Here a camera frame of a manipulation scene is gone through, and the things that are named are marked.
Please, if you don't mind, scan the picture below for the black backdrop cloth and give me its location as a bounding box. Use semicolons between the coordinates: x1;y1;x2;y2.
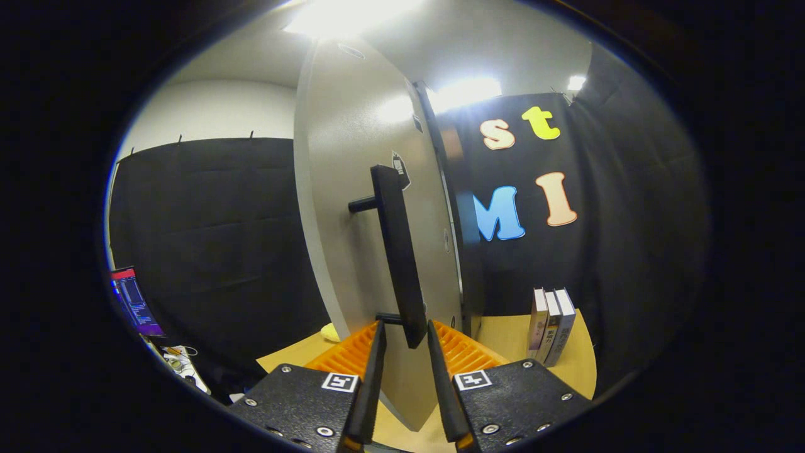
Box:
107;44;708;403

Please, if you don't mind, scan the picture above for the laptop screen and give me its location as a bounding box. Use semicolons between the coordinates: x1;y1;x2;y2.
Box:
111;267;165;337

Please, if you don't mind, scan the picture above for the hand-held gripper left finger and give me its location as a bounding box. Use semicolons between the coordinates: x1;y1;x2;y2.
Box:
228;320;387;453

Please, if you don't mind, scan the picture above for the black door handle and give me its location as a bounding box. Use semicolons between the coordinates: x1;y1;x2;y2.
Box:
348;164;428;350

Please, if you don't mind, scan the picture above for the dark grey cabinet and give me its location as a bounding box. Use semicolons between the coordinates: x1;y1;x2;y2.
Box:
412;81;485;340

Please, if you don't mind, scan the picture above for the white power strip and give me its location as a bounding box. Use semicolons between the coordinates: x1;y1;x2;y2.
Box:
160;345;211;396

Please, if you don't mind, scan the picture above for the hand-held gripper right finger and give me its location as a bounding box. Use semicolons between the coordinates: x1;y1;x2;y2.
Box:
428;320;592;453

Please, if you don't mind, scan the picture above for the beige cabinet door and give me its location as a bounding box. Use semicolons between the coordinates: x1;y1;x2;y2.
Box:
294;38;466;432

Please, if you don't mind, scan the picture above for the white spine book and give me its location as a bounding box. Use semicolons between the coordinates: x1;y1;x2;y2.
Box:
538;289;562;364

